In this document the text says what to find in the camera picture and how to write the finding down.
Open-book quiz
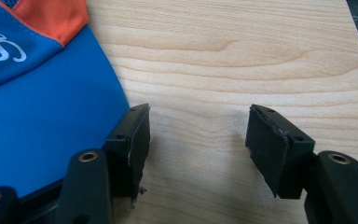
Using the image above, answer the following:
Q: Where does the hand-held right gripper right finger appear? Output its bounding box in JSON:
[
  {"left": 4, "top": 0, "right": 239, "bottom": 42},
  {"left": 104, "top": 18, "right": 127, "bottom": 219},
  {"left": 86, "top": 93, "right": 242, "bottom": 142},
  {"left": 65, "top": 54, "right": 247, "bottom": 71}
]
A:
[{"left": 244, "top": 104, "right": 317, "bottom": 200}]

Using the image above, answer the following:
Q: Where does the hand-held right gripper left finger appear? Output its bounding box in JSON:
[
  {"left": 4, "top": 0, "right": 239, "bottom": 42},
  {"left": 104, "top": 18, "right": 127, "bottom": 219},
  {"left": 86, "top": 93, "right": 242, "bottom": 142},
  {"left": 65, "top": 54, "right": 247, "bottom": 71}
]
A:
[{"left": 103, "top": 103, "right": 151, "bottom": 210}]

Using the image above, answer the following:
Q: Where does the blue and orange garment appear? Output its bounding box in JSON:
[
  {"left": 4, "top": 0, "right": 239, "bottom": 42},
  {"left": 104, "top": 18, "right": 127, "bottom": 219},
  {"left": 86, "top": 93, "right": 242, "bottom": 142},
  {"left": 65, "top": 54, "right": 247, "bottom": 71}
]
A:
[{"left": 0, "top": 0, "right": 131, "bottom": 200}]

